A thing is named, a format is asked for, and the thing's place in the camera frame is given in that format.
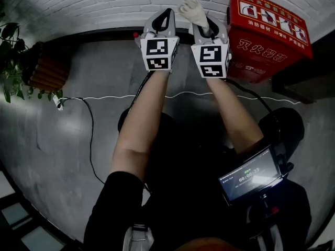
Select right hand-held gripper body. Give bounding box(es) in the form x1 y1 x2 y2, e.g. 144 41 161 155
190 35 233 79

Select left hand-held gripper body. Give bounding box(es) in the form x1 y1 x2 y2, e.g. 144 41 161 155
140 29 180 74

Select white cloth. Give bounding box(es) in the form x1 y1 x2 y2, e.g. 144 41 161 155
177 0 210 34

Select red fire extinguisher box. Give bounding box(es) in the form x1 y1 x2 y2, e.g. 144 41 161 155
226 0 314 84

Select person's right forearm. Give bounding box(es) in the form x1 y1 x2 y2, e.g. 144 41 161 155
205 77 265 154

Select person's left forearm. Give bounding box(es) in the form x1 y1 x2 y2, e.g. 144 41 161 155
114 70 171 157

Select clear plastic bottle red cap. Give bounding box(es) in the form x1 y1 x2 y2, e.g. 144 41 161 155
132 31 143 47

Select person's black trousers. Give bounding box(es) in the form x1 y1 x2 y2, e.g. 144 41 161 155
117 107 306 193

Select brown wooden planter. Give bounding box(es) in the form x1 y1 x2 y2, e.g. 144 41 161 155
22 42 71 93

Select white power strip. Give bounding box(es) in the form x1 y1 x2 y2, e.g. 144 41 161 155
53 94 65 112

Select chest-mounted screen device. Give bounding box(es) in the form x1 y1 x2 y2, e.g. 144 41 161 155
218 146 283 204

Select green leafy plant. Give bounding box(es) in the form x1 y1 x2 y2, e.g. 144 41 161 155
0 0 63 104

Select person's black shirt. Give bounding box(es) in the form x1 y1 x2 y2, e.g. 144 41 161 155
83 140 312 251

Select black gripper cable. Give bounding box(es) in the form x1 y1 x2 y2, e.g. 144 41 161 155
224 78 283 144
125 71 155 120

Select thin white cable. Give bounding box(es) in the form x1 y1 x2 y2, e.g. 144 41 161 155
62 91 302 106

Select black floor cable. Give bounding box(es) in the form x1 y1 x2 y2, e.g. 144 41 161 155
61 97 106 185

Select white harness strap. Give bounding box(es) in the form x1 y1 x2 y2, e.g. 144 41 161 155
258 223 284 251
122 223 155 251

